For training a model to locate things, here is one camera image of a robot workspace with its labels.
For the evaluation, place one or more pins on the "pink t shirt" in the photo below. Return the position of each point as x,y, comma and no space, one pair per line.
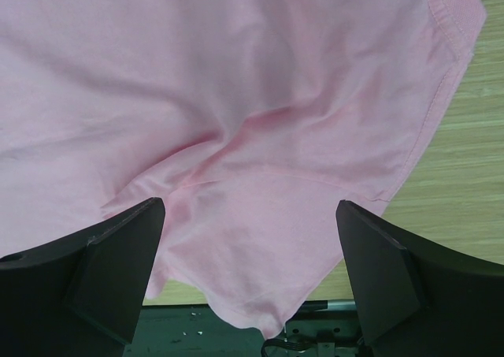
250,119

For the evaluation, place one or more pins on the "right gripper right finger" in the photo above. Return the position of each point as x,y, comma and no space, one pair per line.
415,297

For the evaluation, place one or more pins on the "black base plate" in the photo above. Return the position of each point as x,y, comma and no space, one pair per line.
319,328

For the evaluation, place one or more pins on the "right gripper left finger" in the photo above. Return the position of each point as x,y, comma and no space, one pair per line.
81,295

